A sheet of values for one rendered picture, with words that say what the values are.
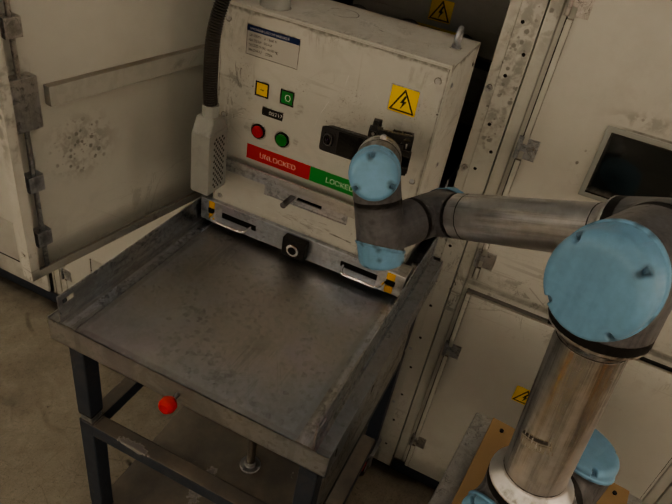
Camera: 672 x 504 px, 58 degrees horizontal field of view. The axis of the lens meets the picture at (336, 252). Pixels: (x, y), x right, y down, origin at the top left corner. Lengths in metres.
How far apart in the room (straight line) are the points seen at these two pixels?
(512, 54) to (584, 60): 0.14
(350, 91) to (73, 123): 0.56
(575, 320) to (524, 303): 0.91
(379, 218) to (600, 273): 0.37
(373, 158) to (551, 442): 0.44
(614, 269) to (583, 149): 0.74
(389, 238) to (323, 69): 0.45
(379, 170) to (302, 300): 0.55
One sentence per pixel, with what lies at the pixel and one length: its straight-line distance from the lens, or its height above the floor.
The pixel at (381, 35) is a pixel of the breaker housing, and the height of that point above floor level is 1.39.
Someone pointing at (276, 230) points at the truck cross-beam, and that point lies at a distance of 1.44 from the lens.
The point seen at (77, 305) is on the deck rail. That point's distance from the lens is 1.32.
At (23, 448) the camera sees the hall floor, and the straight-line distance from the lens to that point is 2.20.
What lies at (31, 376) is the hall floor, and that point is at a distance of 2.40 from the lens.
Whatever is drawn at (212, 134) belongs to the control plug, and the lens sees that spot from 1.31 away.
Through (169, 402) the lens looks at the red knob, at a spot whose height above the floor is 0.83.
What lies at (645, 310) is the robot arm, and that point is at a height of 1.39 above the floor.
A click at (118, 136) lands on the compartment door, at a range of 1.44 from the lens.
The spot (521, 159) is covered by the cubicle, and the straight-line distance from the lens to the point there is 1.40.
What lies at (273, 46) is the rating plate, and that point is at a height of 1.33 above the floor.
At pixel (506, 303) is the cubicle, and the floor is 0.80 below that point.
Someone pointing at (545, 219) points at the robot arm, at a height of 1.33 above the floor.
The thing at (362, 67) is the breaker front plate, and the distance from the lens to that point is 1.21.
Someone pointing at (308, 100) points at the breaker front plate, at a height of 1.25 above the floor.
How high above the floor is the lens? 1.73
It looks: 35 degrees down
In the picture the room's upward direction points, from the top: 11 degrees clockwise
